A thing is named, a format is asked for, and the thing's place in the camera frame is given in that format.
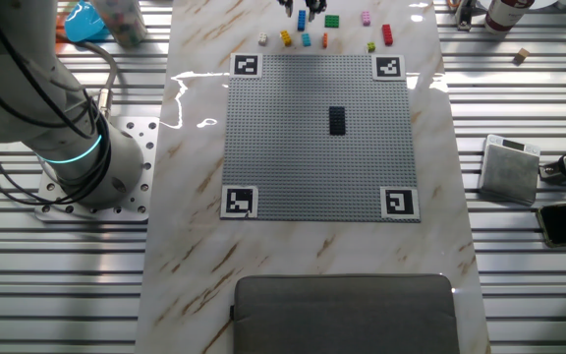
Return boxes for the metal robot mounting plate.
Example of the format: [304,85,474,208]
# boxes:
[34,116,160,222]

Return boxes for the black Lego plate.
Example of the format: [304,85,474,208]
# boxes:
[328,105,348,137]

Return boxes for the black white fiducial marker tag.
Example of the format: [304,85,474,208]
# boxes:
[229,52,263,80]
[219,184,259,220]
[371,53,407,83]
[379,186,421,220]

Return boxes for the grey hose with metal connector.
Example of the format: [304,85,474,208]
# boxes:
[56,36,120,122]

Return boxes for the grey Lego baseplate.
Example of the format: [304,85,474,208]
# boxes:
[220,52,422,224]

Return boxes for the red white can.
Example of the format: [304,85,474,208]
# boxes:
[483,0,535,34]

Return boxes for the orange toy shovel green shaft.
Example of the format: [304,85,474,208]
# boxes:
[55,13,67,48]

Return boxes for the grey fabric pad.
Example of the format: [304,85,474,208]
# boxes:
[231,273,461,354]

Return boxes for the silver digital scale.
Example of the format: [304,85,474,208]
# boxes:
[478,134,542,207]

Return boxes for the clear plastic cup with lid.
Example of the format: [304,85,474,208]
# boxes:
[89,0,149,49]

